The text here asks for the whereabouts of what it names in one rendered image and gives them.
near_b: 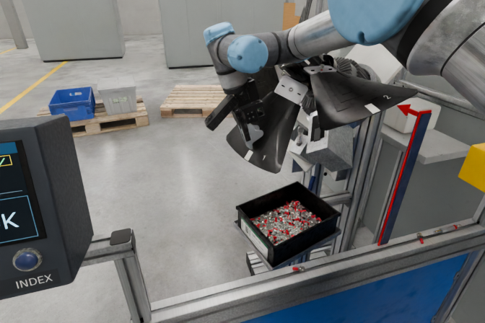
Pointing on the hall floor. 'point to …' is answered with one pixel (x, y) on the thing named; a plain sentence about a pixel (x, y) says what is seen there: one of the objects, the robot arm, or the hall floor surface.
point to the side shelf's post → (388, 196)
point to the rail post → (461, 285)
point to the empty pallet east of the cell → (193, 100)
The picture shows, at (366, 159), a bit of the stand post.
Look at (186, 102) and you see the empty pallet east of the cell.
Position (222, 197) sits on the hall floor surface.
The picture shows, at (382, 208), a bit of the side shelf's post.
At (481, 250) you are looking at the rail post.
